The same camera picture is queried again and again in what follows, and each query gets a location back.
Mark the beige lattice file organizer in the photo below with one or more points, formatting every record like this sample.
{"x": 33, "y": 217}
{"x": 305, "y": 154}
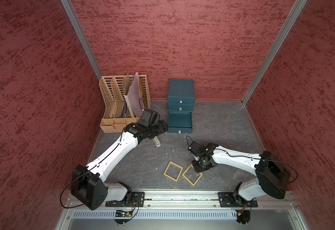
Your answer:
{"x": 117, "y": 114}

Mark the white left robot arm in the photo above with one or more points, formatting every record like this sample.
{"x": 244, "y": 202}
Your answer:
{"x": 88, "y": 181}

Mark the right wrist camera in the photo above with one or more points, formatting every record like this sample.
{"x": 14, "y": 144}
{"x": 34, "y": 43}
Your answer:
{"x": 196, "y": 149}

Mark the aluminium front rail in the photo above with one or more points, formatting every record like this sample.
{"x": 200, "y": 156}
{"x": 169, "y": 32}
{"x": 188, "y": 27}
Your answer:
{"x": 207, "y": 199}

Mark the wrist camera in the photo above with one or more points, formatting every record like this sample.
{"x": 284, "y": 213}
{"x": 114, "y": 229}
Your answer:
{"x": 196, "y": 149}
{"x": 150, "y": 117}

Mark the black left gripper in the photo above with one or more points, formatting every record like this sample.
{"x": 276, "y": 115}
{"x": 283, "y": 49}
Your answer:
{"x": 162, "y": 128}

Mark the large wooden frame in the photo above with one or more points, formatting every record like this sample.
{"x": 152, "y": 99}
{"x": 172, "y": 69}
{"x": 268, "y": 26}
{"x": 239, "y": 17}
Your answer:
{"x": 192, "y": 176}
{"x": 173, "y": 171}

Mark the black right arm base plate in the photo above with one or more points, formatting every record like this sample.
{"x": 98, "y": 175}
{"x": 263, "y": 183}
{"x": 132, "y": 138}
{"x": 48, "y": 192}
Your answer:
{"x": 229, "y": 200}

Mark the aluminium corner post right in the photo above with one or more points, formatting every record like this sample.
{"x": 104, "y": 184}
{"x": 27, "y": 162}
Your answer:
{"x": 280, "y": 38}

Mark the aluminium corner post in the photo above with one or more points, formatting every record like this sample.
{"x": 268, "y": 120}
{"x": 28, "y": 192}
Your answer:
{"x": 280, "y": 38}
{"x": 71, "y": 13}

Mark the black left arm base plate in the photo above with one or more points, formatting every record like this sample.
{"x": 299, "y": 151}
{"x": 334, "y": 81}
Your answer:
{"x": 131, "y": 199}

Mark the teal drawer cabinet yellow trim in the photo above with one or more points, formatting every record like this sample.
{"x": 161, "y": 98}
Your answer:
{"x": 181, "y": 98}

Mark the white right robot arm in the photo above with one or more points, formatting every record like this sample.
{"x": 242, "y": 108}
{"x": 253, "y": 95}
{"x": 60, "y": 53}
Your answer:
{"x": 271, "y": 175}

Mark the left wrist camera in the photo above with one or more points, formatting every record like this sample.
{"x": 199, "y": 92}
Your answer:
{"x": 150, "y": 117}

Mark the aluminium corner post left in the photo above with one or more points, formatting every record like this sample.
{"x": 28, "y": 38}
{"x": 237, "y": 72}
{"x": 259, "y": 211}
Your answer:
{"x": 71, "y": 13}

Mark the pink paper folder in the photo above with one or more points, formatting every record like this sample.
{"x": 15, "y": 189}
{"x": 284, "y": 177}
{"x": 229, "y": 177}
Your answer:
{"x": 132, "y": 95}

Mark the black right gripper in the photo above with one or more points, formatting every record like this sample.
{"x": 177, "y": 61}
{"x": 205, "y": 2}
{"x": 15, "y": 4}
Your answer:
{"x": 198, "y": 169}

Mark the beige stapler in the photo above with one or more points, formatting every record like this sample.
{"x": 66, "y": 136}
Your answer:
{"x": 156, "y": 141}

